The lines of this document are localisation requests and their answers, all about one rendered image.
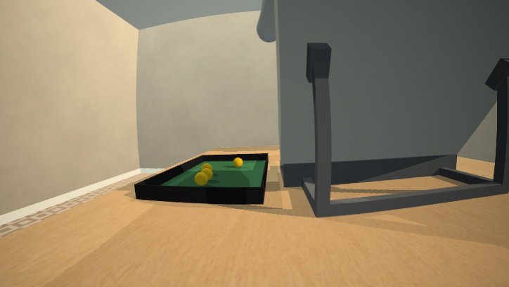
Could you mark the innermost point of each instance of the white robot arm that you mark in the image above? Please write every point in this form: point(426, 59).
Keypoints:
point(266, 23)

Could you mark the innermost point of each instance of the yellow ball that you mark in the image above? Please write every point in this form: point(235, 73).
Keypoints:
point(207, 166)
point(237, 162)
point(201, 178)
point(208, 172)

